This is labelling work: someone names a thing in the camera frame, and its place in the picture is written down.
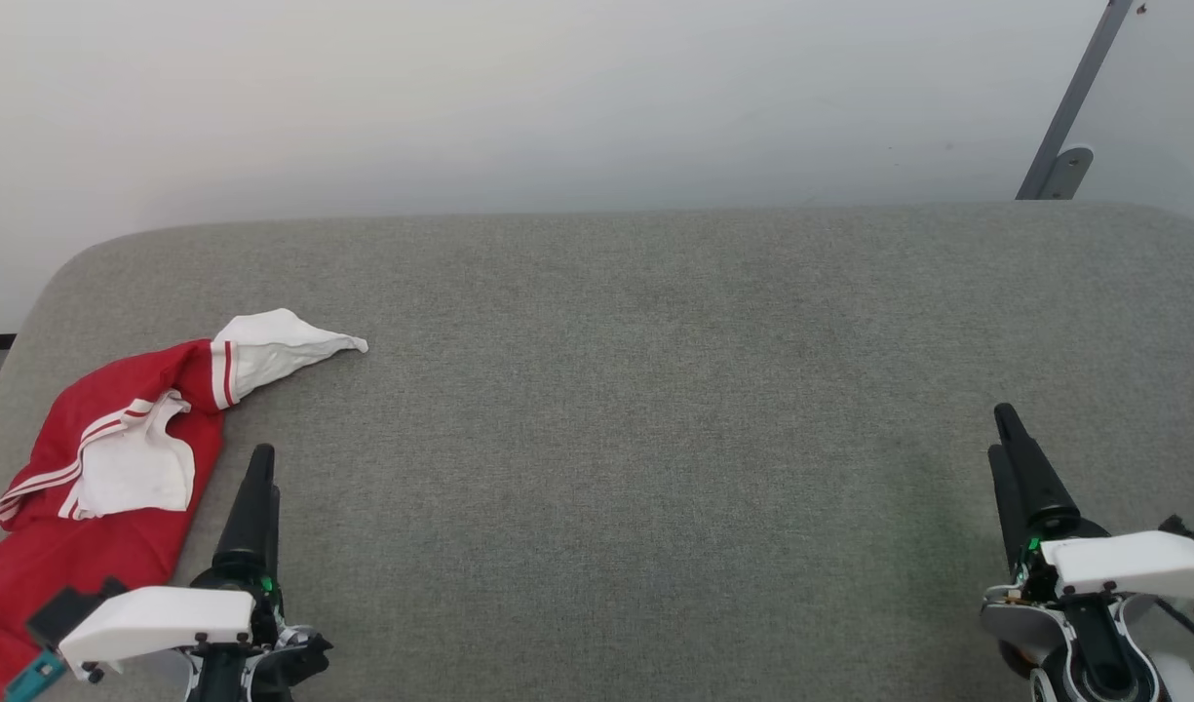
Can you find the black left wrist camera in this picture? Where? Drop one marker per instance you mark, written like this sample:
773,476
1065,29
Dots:
65,609

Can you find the grey metal clamp bracket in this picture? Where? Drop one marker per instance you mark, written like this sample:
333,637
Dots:
1066,174

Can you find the grey fabric sofa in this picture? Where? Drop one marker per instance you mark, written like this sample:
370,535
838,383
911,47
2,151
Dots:
655,409

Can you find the grey metal slanted bar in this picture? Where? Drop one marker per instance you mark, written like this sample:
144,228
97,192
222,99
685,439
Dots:
1079,93

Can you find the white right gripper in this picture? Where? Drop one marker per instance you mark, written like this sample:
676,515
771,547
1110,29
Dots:
1133,565

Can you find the red and white garment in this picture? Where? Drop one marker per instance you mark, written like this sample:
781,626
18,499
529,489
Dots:
90,546

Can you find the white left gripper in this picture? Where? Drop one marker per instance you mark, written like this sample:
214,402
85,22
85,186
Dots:
158,619

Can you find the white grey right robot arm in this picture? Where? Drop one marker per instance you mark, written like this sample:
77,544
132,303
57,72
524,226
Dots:
1094,653

